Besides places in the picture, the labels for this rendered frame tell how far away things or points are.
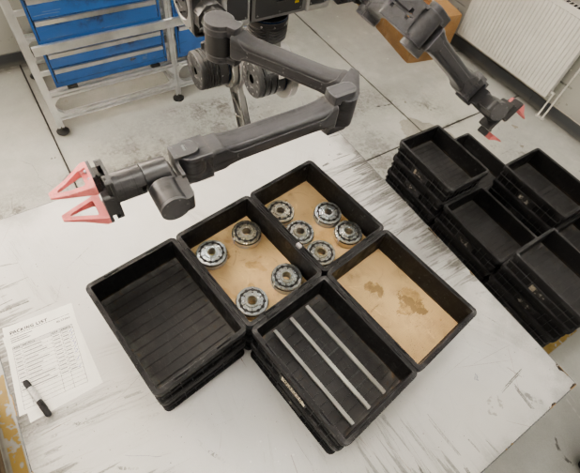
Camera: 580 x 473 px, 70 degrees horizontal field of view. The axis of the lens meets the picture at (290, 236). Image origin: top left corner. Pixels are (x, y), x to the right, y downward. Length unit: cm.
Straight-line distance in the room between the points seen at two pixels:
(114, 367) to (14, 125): 227
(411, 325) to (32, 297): 128
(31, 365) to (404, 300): 121
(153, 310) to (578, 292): 187
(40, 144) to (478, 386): 284
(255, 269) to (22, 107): 249
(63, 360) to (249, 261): 66
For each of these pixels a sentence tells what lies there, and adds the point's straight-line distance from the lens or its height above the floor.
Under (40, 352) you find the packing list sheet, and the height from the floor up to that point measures 70.
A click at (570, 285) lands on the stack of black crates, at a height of 49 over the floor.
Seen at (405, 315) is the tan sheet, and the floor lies 83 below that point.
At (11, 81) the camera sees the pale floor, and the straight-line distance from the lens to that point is 379.
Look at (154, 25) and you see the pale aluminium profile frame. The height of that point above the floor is 60.
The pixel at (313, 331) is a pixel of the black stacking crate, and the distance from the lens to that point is 134.
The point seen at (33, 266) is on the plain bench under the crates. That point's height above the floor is 70.
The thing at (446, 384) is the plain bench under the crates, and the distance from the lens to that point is 156.
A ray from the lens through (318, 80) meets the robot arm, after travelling 106.
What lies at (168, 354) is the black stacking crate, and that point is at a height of 83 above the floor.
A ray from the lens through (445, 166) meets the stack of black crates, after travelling 247.
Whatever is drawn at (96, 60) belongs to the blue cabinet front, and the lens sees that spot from 301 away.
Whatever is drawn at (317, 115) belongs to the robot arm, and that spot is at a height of 147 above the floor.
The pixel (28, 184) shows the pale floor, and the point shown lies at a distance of 298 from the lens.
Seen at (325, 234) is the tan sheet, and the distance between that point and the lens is 152.
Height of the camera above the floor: 206
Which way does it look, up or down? 56 degrees down
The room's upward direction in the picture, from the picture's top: 11 degrees clockwise
